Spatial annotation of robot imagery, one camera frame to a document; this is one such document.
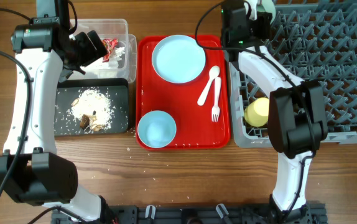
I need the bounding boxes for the mint green bowl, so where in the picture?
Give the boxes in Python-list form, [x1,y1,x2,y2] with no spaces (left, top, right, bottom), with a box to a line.
[257,0,276,24]

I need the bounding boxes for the red snack wrapper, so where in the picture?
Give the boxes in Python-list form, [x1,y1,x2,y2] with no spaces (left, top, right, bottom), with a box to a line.
[102,39,119,62]

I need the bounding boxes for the white napkin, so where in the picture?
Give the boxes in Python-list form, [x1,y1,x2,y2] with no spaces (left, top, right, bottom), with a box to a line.
[85,45,126,71]

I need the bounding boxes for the rice and food scraps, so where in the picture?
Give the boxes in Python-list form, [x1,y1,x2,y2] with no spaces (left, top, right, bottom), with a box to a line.
[70,89,114,131]

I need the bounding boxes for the yellow plastic cup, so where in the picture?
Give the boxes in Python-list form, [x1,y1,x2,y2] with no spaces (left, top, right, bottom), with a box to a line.
[244,98,269,127]

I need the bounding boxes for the light blue bowl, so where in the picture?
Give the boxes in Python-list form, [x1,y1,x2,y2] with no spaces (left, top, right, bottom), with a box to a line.
[137,110,177,149]

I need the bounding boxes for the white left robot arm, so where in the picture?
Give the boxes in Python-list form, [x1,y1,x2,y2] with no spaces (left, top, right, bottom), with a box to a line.
[0,16,113,223]

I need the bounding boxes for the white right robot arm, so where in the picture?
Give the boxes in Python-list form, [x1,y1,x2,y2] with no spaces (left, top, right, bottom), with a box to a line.
[221,1,328,220]

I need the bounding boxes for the grey dishwasher rack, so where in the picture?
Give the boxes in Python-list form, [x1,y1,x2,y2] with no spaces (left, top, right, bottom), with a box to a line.
[222,0,357,149]

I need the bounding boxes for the clear plastic bin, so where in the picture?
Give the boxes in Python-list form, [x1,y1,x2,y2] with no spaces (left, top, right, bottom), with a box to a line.
[69,19,137,83]

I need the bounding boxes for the black plastic tray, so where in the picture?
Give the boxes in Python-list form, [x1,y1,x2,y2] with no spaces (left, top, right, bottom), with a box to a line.
[54,78,129,136]

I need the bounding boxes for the white plastic spoon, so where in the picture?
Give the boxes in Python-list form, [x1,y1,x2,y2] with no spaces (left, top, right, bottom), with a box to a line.
[197,65,220,106]

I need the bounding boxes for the light blue plate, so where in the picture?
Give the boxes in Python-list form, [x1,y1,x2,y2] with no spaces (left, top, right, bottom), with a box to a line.
[151,35,206,84]

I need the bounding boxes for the white plastic fork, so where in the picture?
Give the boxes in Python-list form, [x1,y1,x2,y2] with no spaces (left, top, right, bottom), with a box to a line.
[211,77,221,122]

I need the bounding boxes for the red serving tray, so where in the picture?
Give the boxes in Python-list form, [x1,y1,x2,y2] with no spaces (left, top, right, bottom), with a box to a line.
[136,35,231,151]

